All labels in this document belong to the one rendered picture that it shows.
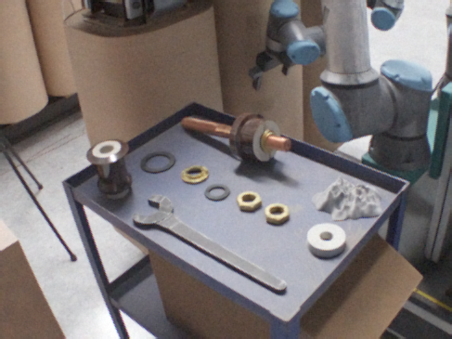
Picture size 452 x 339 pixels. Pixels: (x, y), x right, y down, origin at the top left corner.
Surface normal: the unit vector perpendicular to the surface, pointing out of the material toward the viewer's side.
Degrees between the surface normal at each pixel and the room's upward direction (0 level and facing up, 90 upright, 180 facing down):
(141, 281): 0
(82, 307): 0
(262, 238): 0
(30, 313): 90
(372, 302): 26
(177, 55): 90
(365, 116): 80
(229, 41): 90
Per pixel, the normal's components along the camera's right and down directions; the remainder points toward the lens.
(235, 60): -0.14, 0.58
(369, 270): 0.26, -0.58
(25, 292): 0.71, 0.37
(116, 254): -0.07, -0.81
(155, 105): 0.35, 0.52
